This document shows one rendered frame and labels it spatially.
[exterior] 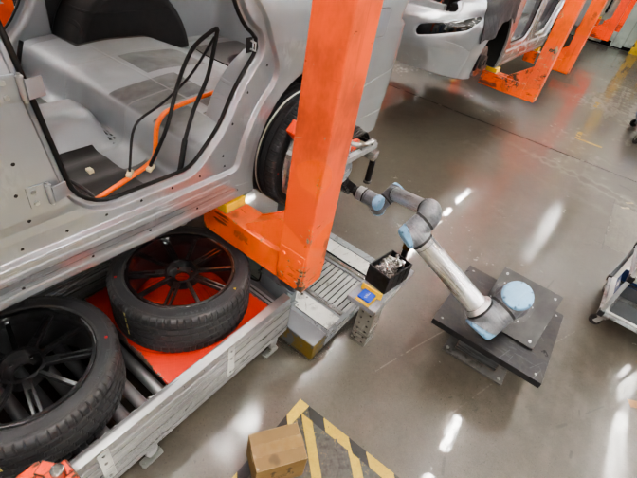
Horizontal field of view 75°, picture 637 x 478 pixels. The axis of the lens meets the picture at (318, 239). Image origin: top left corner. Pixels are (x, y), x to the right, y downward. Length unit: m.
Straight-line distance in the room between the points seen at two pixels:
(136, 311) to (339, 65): 1.28
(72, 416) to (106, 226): 0.66
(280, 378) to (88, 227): 1.21
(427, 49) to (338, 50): 3.16
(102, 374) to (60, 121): 1.26
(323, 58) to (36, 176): 0.96
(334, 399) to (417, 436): 0.45
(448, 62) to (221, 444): 3.85
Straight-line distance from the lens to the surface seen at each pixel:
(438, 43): 4.53
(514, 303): 2.28
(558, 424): 2.78
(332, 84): 1.45
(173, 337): 1.97
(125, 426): 1.80
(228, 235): 2.17
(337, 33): 1.41
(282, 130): 2.12
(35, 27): 3.33
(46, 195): 1.57
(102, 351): 1.85
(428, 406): 2.45
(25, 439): 1.74
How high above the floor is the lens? 1.97
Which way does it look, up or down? 39 degrees down
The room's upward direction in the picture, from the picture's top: 12 degrees clockwise
